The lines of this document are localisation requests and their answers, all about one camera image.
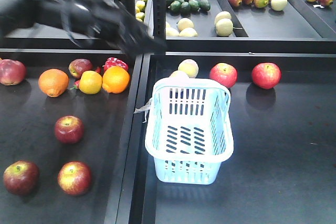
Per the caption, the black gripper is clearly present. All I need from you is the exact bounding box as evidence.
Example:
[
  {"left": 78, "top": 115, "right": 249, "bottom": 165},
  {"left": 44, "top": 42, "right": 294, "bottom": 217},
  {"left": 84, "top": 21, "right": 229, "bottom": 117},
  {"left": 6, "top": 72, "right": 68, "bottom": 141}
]
[{"left": 90, "top": 0, "right": 166, "bottom": 58}]

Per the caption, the light blue plastic basket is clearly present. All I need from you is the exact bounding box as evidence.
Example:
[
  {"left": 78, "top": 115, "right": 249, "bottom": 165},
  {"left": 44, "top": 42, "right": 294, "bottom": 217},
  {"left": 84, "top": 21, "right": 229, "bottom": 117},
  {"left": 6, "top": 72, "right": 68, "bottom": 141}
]
[{"left": 144, "top": 78, "right": 234, "bottom": 185}]

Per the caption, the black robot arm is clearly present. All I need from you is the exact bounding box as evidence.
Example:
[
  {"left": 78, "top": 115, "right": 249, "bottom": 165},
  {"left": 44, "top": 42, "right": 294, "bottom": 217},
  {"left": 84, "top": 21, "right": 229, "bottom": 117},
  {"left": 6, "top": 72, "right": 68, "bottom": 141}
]
[{"left": 1, "top": 0, "right": 166, "bottom": 58}]

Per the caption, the red bell pepper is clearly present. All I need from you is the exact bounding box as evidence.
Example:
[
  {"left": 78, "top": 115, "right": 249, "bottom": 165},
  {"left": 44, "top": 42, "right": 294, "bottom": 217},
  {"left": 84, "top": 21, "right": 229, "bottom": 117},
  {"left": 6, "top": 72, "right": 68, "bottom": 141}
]
[{"left": 103, "top": 57, "right": 129, "bottom": 72}]

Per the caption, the orange right of yellow apple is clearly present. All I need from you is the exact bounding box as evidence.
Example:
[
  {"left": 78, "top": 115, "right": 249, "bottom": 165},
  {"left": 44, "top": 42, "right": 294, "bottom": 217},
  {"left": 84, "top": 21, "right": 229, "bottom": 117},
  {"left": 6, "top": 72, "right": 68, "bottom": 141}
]
[{"left": 102, "top": 66, "right": 130, "bottom": 94}]

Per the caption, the pale peach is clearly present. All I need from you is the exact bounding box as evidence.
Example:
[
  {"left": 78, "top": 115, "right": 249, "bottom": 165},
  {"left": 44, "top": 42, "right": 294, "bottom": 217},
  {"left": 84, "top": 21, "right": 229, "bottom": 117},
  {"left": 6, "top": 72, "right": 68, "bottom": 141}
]
[
  {"left": 178, "top": 59, "right": 199, "bottom": 78},
  {"left": 170, "top": 70, "right": 189, "bottom": 78}
]

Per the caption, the yellow round apple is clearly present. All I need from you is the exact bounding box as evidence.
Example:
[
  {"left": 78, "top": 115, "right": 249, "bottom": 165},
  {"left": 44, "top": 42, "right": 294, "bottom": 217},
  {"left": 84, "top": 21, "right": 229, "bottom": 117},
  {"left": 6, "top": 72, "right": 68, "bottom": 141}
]
[{"left": 79, "top": 70, "right": 103, "bottom": 94}]

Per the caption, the crumpled plastic tie strip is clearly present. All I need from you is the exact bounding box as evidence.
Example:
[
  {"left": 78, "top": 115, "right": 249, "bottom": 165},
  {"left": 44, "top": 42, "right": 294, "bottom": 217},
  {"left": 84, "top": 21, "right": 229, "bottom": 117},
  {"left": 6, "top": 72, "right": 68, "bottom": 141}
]
[{"left": 133, "top": 98, "right": 153, "bottom": 123}]

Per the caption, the red apple behind oranges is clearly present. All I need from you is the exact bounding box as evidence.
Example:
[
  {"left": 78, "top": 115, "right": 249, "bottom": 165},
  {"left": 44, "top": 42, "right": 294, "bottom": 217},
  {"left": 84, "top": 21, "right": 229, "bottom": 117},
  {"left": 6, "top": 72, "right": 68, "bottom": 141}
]
[{"left": 68, "top": 58, "right": 93, "bottom": 79}]

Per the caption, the red chili pepper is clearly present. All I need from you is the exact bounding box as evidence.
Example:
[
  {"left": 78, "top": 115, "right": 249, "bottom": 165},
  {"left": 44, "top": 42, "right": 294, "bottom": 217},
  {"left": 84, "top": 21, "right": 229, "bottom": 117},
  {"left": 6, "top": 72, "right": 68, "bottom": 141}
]
[{"left": 70, "top": 80, "right": 80, "bottom": 90}]

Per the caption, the bright red apple left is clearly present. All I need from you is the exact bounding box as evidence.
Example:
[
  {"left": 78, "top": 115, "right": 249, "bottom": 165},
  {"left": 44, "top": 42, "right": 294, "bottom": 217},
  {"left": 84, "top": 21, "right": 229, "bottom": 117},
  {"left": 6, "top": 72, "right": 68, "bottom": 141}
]
[{"left": 209, "top": 62, "right": 238, "bottom": 88}]

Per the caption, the bright red apple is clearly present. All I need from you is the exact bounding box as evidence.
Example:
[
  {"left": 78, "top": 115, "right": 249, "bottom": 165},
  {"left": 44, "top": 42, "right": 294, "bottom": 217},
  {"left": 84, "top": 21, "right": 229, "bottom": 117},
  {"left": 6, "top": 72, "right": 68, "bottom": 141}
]
[
  {"left": 251, "top": 62, "right": 281, "bottom": 90},
  {"left": 209, "top": 62, "right": 238, "bottom": 88}
]

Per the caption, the orange left of lemon-apple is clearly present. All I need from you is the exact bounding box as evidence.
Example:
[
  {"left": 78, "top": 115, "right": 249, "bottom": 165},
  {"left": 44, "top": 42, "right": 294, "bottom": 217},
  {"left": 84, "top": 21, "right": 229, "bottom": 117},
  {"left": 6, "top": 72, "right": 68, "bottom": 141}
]
[{"left": 38, "top": 69, "right": 69, "bottom": 98}]

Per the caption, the red apple middle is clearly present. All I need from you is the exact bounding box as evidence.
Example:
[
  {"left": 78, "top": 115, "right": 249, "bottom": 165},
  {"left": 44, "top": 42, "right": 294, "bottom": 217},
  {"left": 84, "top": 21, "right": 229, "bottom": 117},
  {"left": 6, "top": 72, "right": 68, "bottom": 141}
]
[{"left": 54, "top": 115, "right": 84, "bottom": 144}]

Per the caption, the black upper shelf tray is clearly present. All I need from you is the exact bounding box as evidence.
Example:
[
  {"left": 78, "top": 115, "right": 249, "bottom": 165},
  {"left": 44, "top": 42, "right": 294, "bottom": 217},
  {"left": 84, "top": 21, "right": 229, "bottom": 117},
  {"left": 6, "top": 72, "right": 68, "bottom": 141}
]
[{"left": 1, "top": 0, "right": 335, "bottom": 54}]

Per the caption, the bright red apple right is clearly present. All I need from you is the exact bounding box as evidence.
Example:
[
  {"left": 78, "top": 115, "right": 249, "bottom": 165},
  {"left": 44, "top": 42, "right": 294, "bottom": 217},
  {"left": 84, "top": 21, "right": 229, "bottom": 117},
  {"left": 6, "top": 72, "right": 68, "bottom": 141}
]
[{"left": 251, "top": 62, "right": 281, "bottom": 90}]

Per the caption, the red apple at stand corner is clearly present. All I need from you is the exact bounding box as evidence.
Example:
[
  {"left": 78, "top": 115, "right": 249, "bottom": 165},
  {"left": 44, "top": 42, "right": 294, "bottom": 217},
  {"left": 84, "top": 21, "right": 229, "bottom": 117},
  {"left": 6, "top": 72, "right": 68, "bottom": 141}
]
[{"left": 1, "top": 59, "right": 27, "bottom": 86}]

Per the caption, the red yellow apple front-right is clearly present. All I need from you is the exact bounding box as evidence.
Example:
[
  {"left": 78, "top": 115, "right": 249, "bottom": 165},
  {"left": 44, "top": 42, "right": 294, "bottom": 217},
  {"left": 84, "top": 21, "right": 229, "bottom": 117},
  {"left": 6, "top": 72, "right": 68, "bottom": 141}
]
[{"left": 57, "top": 161, "right": 92, "bottom": 196}]

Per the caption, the red yellow apple front-left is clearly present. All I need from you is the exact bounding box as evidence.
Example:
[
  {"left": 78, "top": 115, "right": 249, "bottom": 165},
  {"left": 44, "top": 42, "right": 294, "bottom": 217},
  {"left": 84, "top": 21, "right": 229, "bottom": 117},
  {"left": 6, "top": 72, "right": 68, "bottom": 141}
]
[{"left": 3, "top": 161, "right": 40, "bottom": 196}]

